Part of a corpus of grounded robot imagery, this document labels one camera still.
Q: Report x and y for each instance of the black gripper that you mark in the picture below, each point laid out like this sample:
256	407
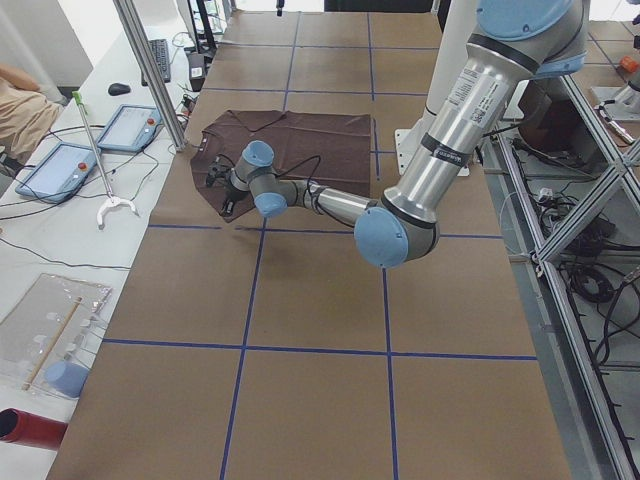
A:
233	193

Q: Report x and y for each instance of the brown t-shirt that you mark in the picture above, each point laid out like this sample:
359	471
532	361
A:
333	149

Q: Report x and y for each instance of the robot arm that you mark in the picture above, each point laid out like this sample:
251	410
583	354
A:
510	42

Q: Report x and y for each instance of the black box with label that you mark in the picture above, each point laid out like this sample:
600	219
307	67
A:
197	71

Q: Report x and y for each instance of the reacher grabber stick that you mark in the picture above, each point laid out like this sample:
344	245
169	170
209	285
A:
112	201

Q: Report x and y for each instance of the far blue teach pendant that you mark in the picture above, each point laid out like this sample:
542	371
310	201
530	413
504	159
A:
130	129

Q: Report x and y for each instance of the blue teach pendant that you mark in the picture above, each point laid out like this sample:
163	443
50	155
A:
60	175
130	129

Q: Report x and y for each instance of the black keyboard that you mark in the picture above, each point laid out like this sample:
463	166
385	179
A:
160	52

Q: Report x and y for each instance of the black computer mouse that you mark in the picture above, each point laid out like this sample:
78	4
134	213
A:
117	89

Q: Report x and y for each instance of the near blue teach pendant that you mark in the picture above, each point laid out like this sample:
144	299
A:
60	175

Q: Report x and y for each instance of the wooden stick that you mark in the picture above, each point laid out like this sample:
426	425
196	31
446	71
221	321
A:
50	346

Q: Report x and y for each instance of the seated person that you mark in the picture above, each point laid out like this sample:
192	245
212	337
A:
27	114

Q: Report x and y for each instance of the clear plastic bag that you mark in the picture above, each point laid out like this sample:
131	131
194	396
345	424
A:
29	326

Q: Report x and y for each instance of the blue plastic cup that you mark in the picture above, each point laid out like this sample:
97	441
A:
67	378

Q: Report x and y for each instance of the red cylinder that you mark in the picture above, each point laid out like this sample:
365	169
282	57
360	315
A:
28	429

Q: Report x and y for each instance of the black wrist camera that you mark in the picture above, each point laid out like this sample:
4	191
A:
218	173

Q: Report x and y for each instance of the aluminium frame post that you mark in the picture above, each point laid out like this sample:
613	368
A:
138	41

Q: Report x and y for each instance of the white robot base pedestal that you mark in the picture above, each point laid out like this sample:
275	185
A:
457	19

